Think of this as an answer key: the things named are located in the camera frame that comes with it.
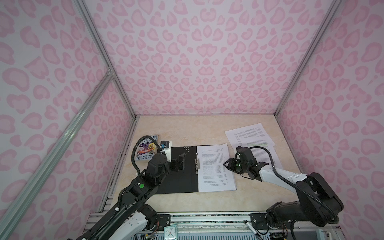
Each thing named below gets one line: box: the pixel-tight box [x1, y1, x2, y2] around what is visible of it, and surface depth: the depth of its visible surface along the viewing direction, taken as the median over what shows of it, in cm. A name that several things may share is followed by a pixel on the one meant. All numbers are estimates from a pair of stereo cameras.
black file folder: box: [155, 145, 199, 195], surface depth 89 cm
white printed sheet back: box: [224, 122, 271, 150], surface depth 112 cm
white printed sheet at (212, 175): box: [197, 143, 236, 192], surface depth 92 cm
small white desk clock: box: [163, 224, 178, 240], surface depth 70 cm
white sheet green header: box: [242, 139, 283, 170], surface depth 100 cm
